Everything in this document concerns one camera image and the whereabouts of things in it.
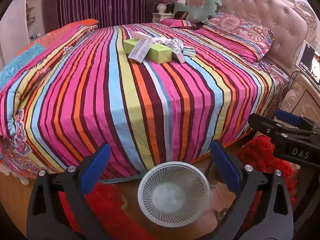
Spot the cream carved nightstand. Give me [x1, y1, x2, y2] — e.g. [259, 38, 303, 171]
[152, 12, 176, 23]
[282, 73, 320, 121]

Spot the white wall shelf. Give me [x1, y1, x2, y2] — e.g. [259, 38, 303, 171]
[0, 0, 46, 67]

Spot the white power adapter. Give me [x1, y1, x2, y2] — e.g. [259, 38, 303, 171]
[271, 64, 291, 80]

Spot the striped colourful bed sheet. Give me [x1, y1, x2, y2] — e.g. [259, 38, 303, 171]
[0, 21, 288, 184]

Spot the small green carton box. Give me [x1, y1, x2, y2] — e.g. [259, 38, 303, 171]
[123, 38, 140, 55]

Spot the white framed tablet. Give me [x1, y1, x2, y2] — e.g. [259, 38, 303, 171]
[294, 41, 320, 88]

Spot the black cable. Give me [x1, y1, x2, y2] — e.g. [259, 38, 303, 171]
[259, 62, 302, 111]

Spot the teal and white box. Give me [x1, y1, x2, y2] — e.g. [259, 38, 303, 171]
[183, 46, 197, 57]

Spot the large green carton box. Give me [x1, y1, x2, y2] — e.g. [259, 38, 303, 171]
[149, 43, 173, 63]

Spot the white printed carton box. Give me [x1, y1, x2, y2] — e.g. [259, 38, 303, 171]
[128, 39, 153, 63]

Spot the green plush dinosaur toy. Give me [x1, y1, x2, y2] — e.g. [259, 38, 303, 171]
[174, 0, 223, 25]

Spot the pink striped pillow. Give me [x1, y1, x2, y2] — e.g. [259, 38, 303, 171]
[160, 17, 198, 30]

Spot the small white carton box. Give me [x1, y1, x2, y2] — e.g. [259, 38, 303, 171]
[172, 50, 187, 64]

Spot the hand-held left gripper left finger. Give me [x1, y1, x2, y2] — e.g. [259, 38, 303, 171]
[26, 144, 112, 240]

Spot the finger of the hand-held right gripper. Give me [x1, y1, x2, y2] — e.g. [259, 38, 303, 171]
[275, 110, 320, 132]
[248, 113, 320, 140]

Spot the pink tufted headboard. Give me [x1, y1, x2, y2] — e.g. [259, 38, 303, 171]
[184, 0, 320, 71]

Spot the silver plastic wrapper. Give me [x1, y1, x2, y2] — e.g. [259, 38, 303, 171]
[152, 37, 186, 52]

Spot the purple curtain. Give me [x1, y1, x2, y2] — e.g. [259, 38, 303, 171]
[42, 0, 160, 28]

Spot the white mesh waste basket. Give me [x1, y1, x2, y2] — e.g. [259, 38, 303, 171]
[137, 162, 212, 227]

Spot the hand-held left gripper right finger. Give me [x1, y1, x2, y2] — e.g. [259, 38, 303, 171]
[210, 140, 294, 240]

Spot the orange and blue quilt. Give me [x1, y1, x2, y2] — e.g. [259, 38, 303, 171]
[0, 19, 99, 178]

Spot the floral patterned pillow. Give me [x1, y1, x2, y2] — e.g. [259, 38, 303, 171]
[196, 9, 276, 61]

